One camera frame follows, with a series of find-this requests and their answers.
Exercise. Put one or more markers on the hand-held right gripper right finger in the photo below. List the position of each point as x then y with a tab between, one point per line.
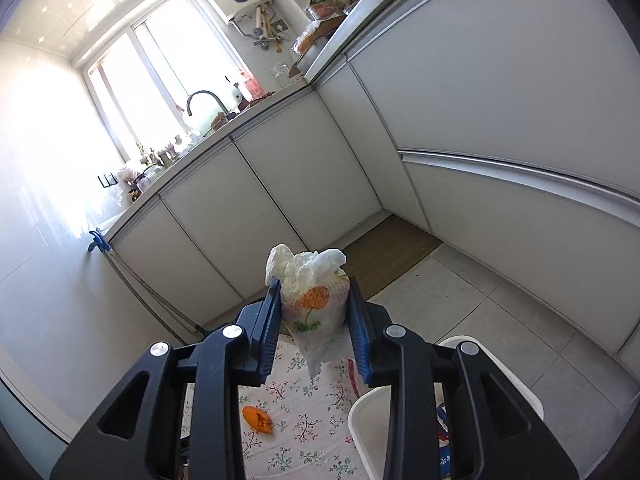
362	355

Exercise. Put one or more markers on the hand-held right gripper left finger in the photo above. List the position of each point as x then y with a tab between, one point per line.
262	327

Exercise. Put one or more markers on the white tissue with orange print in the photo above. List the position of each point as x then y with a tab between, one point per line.
312	305

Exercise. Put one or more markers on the white plastic bin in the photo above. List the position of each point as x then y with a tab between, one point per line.
367	430

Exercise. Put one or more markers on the mop pole with teal head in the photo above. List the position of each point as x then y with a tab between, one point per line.
172	317

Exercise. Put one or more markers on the orange peel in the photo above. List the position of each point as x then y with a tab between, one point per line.
256	419

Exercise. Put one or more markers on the floral tablecloth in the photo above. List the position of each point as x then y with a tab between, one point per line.
300	425

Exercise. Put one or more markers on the brown floor mat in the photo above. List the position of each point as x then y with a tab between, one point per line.
390	255

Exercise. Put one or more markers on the white figurine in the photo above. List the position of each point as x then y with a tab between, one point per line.
234	92

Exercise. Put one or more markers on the metal kitchen faucet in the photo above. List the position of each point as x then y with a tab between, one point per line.
200	94

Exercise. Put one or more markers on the pink bottle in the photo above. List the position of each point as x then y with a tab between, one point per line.
248	84

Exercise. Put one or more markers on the drinking glass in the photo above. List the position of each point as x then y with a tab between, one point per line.
280	74

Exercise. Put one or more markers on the kitchen window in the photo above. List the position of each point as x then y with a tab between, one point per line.
150	85

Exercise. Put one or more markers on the white kitchen countertop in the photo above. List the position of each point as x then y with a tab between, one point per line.
325	55

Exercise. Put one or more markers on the white kitchen cabinets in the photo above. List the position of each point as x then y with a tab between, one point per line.
500	85

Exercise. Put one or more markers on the blue wall clip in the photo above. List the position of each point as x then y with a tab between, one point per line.
100	242

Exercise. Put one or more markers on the black wall rack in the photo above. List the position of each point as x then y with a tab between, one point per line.
107	180

